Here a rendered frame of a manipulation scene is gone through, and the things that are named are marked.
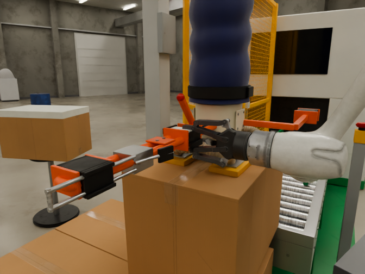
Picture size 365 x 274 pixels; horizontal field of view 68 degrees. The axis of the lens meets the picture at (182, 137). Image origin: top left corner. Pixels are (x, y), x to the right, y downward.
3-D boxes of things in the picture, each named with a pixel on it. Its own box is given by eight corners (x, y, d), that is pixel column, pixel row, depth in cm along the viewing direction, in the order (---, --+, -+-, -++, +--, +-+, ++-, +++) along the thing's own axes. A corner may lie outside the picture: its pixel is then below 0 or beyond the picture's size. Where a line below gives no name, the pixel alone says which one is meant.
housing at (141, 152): (133, 161, 68) (132, 143, 67) (155, 166, 65) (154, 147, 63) (112, 169, 62) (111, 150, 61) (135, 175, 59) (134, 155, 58)
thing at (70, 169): (89, 175, 58) (87, 153, 57) (114, 183, 54) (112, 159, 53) (52, 191, 51) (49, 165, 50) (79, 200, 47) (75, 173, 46)
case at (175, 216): (202, 205, 149) (203, 133, 139) (278, 225, 129) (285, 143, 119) (127, 275, 99) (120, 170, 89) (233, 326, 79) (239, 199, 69)
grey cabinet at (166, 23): (170, 54, 236) (170, 17, 229) (176, 54, 233) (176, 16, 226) (157, 53, 219) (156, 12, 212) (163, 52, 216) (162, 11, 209)
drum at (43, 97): (31, 120, 785) (27, 93, 768) (50, 118, 817) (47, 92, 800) (35, 122, 746) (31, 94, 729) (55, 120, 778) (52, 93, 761)
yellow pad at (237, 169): (244, 146, 116) (244, 135, 115) (268, 149, 111) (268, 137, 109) (208, 172, 88) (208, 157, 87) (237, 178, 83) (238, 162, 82)
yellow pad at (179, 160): (204, 141, 126) (204, 130, 124) (224, 143, 120) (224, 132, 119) (160, 162, 98) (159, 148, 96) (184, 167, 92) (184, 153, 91)
